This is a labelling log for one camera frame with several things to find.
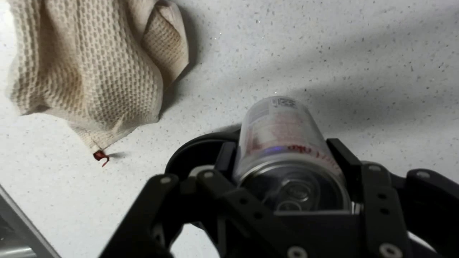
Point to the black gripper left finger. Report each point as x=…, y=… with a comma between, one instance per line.
x=209, y=209

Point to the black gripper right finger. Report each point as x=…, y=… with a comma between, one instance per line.
x=381, y=200

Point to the silver soda can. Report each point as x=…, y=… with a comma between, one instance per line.
x=286, y=143

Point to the beige waffle dish cloth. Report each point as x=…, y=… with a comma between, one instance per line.
x=94, y=66

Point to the stainless steel double sink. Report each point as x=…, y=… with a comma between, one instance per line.
x=18, y=229

